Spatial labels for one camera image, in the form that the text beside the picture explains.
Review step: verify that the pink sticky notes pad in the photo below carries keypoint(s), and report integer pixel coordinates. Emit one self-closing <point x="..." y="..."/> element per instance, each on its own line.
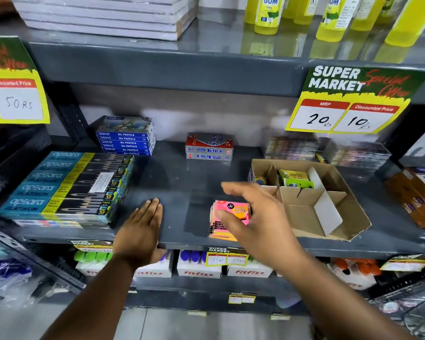
<point x="233" y="208"/>

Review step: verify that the white box of orange glue sticks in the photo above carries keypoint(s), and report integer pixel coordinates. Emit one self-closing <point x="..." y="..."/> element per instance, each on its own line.
<point x="356" y="274"/>

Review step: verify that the person's right forearm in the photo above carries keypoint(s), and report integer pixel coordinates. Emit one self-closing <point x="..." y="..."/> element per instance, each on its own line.
<point x="336" y="304"/>

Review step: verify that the clear plastic wrapped blue packs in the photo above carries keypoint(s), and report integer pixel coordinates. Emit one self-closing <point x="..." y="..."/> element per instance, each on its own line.
<point x="5" y="272"/>

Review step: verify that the person's right hand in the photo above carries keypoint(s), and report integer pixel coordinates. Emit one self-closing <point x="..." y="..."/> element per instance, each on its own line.
<point x="269" y="230"/>

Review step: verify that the stack of teal pencil boxes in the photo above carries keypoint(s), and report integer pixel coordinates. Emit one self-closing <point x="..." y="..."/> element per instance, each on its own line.
<point x="67" y="187"/>

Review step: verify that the person's left forearm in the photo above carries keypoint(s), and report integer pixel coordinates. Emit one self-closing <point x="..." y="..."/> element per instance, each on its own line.
<point x="92" y="300"/>

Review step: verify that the stack of white paper reams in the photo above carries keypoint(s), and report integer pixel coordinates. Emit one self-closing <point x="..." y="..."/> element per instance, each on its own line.
<point x="109" y="15"/>

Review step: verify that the row of yellow glue bottles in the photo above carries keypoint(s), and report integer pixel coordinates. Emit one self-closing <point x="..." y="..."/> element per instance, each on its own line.
<point x="333" y="17"/>

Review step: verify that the large green yellow price sign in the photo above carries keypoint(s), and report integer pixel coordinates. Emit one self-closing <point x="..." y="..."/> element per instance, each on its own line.
<point x="357" y="99"/>

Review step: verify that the person's left fingers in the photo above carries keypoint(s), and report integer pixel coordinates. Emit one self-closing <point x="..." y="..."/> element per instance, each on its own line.
<point x="149" y="212"/>

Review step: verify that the small yellow shelf price label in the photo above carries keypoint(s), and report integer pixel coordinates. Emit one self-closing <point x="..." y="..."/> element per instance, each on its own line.
<point x="241" y="299"/>
<point x="226" y="258"/>
<point x="92" y="246"/>
<point x="405" y="263"/>

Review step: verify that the yellow green sticky note packets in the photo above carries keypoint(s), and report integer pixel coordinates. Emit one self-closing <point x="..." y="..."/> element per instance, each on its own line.
<point x="294" y="178"/>

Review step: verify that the red and silver pen box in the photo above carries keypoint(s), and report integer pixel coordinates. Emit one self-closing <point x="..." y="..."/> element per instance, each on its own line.
<point x="209" y="140"/>
<point x="209" y="156"/>

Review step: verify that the grey metal shelf rack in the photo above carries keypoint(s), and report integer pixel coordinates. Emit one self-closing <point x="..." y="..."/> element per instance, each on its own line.
<point x="184" y="180"/>

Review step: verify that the divided brown cardboard box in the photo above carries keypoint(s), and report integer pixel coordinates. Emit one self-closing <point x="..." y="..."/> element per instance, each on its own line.
<point x="325" y="208"/>

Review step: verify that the person's left hand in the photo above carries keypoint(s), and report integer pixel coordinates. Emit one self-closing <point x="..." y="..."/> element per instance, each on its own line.
<point x="138" y="237"/>

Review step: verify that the white box of green glue sticks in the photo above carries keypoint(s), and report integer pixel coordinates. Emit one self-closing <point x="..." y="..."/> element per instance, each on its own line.
<point x="92" y="263"/>

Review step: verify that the stack of clear plastic packs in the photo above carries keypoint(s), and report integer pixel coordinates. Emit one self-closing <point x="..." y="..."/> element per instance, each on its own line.
<point x="359" y="155"/>
<point x="290" y="148"/>

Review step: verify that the small blue yellow tape roll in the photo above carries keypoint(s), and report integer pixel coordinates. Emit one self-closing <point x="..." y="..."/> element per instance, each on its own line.
<point x="260" y="180"/>

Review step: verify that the stack of neon sticky notes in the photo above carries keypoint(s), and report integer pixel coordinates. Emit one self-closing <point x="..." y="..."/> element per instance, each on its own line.
<point x="218" y="230"/>

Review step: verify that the white box of purple glue sticks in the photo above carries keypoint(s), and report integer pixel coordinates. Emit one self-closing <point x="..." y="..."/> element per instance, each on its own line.
<point x="198" y="269"/>

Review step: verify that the person's right thumb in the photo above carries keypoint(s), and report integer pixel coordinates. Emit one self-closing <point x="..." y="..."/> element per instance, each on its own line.
<point x="230" y="224"/>

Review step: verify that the stack of blue pastel boxes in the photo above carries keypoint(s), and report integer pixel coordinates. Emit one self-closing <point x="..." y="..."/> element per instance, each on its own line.
<point x="125" y="138"/>

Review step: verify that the brown carton with white label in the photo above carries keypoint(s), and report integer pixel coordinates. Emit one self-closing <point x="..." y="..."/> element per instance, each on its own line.
<point x="414" y="194"/>

